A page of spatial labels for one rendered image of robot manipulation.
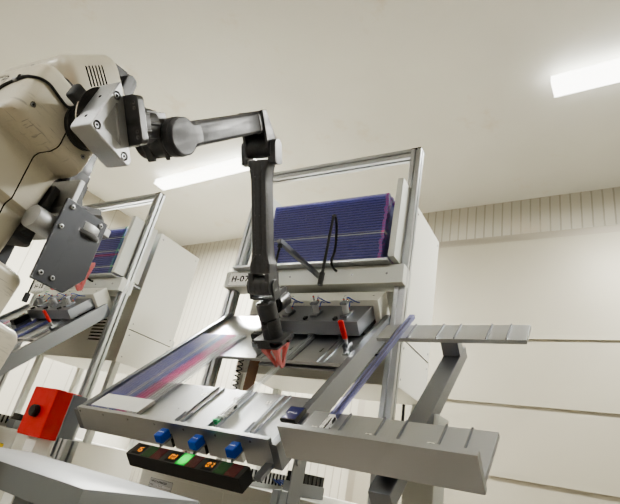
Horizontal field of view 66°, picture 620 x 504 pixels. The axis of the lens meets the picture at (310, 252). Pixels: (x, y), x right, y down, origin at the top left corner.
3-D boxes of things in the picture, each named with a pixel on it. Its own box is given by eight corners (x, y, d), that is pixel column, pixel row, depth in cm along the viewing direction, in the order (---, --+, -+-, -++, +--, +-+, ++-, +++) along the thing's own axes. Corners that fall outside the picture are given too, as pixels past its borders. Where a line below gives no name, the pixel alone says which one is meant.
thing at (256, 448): (274, 469, 102) (267, 440, 101) (84, 429, 136) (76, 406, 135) (277, 465, 103) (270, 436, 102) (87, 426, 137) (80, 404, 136)
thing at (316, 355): (347, 379, 134) (344, 363, 133) (178, 365, 168) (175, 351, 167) (388, 331, 162) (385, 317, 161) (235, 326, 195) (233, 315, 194)
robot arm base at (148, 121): (87, 102, 88) (136, 93, 83) (121, 107, 95) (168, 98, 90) (94, 150, 89) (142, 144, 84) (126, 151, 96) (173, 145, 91)
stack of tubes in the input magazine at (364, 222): (381, 257, 164) (390, 192, 175) (260, 264, 190) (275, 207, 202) (394, 273, 174) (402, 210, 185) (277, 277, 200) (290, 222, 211)
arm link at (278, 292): (245, 281, 134) (272, 281, 130) (265, 268, 144) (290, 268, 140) (251, 320, 137) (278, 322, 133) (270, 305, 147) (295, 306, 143)
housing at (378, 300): (384, 339, 159) (377, 299, 156) (264, 335, 184) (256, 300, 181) (392, 329, 165) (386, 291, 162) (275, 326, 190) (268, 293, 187)
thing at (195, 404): (275, 455, 103) (272, 442, 102) (85, 418, 137) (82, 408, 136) (316, 407, 119) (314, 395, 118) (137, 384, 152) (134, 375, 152)
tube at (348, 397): (314, 448, 81) (313, 442, 81) (308, 447, 82) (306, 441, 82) (415, 318, 122) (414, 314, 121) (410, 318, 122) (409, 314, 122)
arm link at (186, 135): (244, 109, 134) (275, 104, 130) (252, 158, 138) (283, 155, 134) (128, 123, 96) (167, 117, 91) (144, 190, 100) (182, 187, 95)
